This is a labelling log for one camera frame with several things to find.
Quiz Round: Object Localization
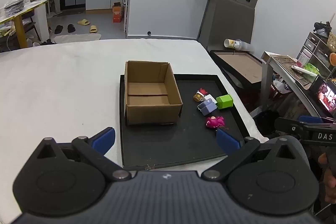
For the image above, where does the black side table brown top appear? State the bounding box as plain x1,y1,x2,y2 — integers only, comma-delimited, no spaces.
210,50,266,90

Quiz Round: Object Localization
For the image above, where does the round table with yellow leg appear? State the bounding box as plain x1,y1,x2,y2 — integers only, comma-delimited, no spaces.
0,0,50,48

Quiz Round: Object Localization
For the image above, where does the white floor mat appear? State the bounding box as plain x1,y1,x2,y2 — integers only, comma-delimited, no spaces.
53,34,102,43

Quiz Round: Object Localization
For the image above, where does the white tube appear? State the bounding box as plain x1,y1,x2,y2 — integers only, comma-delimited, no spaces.
291,65,319,77

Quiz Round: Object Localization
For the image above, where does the brown cardboard box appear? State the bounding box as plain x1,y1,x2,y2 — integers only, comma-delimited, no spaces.
123,60,183,126

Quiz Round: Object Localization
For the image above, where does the green hexagonal box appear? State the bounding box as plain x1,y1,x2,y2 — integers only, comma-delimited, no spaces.
216,94,234,110

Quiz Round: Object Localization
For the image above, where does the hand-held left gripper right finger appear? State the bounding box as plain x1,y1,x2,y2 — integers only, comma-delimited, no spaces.
201,128,307,182

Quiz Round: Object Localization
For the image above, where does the stack of paper cups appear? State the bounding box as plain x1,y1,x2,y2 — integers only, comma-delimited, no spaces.
224,39,251,52

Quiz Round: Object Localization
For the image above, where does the person's right hand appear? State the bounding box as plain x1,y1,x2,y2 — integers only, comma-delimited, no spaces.
318,153,336,204

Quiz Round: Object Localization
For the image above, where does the purple block charger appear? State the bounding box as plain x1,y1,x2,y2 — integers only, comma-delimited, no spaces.
197,98,218,116

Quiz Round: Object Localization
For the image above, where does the stack of wrapped plates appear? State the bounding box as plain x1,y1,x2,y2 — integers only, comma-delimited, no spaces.
3,0,27,14

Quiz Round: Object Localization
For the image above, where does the brown patterned desk mat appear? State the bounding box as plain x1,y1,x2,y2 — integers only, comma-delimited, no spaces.
270,55,319,85

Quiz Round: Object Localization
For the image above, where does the green packet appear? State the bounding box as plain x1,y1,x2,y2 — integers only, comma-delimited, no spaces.
304,63,321,75

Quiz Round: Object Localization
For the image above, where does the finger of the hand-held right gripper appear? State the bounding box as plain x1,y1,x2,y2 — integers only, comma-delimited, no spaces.
274,115,325,138

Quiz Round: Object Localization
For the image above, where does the orange cardboard box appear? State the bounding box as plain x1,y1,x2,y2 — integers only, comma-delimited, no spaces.
112,2,125,23

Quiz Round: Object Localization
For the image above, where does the red and gold toy figure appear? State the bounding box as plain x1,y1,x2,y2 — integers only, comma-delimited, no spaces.
194,88,208,102

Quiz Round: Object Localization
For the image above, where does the grey drawer organizer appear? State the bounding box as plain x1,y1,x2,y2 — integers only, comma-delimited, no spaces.
297,32,336,75

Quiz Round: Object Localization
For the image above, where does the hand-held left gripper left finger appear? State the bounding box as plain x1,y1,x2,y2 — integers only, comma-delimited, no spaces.
35,127,132,182

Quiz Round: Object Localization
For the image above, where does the grey desk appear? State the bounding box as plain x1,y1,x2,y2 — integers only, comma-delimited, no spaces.
261,51,336,119

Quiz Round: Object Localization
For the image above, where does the pink toy figure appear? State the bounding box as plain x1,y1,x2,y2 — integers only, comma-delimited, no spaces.
205,116,226,128

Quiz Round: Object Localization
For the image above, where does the black tray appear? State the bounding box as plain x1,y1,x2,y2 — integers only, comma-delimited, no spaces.
119,74,250,170

